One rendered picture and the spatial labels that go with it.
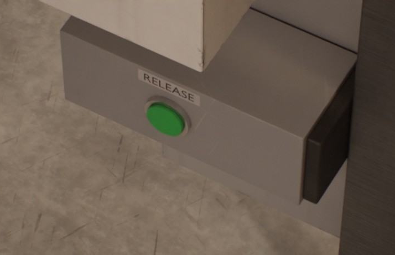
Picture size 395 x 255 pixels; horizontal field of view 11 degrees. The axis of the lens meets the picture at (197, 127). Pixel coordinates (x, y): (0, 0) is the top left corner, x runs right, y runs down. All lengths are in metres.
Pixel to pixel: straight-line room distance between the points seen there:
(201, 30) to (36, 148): 1.67
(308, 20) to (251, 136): 0.09
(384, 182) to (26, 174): 1.42
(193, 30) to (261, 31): 0.24
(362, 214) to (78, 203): 1.33
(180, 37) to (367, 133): 0.25
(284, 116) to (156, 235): 1.38
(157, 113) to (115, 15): 0.21
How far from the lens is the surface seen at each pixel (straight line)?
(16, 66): 3.03
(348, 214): 1.59
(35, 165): 2.92
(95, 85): 1.55
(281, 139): 1.47
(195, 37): 1.29
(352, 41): 1.51
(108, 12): 1.32
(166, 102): 1.51
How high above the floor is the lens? 2.35
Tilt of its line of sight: 53 degrees down
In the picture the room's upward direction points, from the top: straight up
